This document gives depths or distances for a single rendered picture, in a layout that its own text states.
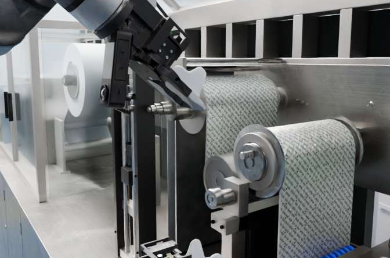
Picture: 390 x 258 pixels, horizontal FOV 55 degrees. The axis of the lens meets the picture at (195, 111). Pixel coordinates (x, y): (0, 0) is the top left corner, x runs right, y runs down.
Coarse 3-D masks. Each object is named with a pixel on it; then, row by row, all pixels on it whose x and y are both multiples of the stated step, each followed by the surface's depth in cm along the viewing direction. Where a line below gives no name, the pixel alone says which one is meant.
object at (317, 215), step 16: (336, 176) 81; (352, 176) 84; (288, 192) 73; (304, 192) 75; (320, 192) 78; (336, 192) 82; (352, 192) 85; (288, 208) 73; (304, 208) 76; (320, 208) 79; (336, 208) 82; (288, 224) 74; (304, 224) 77; (320, 224) 80; (336, 224) 83; (288, 240) 74; (304, 240) 77; (320, 240) 80; (336, 240) 84; (288, 256) 75; (304, 256) 78; (320, 256) 81
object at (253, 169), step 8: (248, 144) 74; (256, 144) 74; (240, 152) 77; (256, 152) 73; (240, 160) 77; (248, 160) 75; (256, 160) 73; (264, 160) 72; (240, 168) 77; (248, 168) 75; (256, 168) 73; (264, 168) 72; (248, 176) 75; (256, 176) 73; (264, 176) 73
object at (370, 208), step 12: (360, 192) 93; (372, 192) 93; (252, 204) 127; (264, 204) 122; (276, 204) 118; (360, 204) 94; (372, 204) 94; (360, 216) 94; (372, 216) 95; (360, 228) 94; (372, 228) 95; (360, 240) 94
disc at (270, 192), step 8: (248, 128) 77; (256, 128) 75; (264, 128) 73; (240, 136) 79; (272, 136) 72; (272, 144) 72; (280, 144) 70; (280, 152) 70; (280, 160) 70; (280, 168) 70; (280, 176) 71; (272, 184) 73; (280, 184) 71; (256, 192) 77; (264, 192) 75; (272, 192) 73
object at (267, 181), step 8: (248, 136) 76; (256, 136) 74; (264, 136) 73; (240, 144) 78; (264, 144) 72; (264, 152) 72; (272, 152) 71; (272, 160) 71; (272, 168) 71; (240, 176) 79; (272, 176) 71; (256, 184) 75; (264, 184) 73
